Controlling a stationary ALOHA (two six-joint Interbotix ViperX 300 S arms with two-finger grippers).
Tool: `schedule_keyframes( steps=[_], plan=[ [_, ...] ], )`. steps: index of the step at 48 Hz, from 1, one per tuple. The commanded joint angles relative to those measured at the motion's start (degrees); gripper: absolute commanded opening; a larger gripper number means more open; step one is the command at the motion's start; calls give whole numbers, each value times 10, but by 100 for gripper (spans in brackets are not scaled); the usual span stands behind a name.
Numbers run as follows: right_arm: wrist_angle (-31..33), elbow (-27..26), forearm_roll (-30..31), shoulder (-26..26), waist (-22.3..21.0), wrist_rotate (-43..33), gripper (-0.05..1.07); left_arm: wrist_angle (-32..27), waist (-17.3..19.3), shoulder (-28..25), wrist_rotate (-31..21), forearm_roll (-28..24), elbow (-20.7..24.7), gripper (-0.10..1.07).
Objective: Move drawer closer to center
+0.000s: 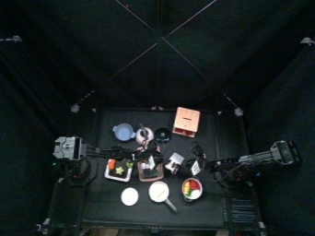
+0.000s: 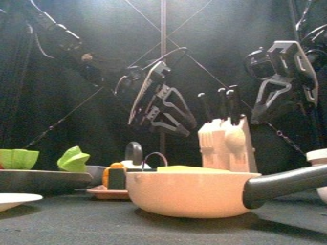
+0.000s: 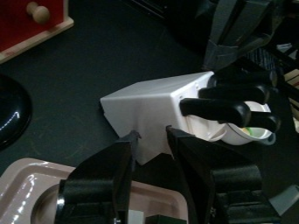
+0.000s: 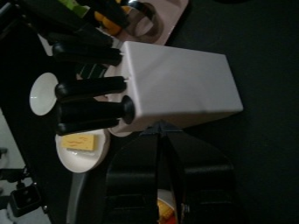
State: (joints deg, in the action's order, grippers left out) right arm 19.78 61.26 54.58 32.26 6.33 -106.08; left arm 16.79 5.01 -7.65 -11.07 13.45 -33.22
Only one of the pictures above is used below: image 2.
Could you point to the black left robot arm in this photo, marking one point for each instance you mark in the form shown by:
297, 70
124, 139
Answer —
55, 30

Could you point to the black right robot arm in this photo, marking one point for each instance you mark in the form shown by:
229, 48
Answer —
317, 48

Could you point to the yellow toy cheese slice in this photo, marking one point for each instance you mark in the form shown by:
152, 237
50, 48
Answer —
191, 169

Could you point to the orange toy sushi black band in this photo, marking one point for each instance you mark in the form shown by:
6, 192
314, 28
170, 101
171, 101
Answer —
115, 177

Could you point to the small gray bowl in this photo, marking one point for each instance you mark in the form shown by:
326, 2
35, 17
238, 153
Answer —
96, 173

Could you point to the green pepper toy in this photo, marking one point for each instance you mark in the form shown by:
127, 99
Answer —
74, 161

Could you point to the small pink plate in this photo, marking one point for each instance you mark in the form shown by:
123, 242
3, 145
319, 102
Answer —
100, 192

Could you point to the gray flat tray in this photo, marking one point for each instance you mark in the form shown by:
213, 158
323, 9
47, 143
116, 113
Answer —
43, 180

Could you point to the white plate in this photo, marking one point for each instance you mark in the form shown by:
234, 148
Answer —
15, 199

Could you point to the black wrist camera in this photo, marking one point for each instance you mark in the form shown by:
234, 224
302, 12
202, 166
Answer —
259, 65

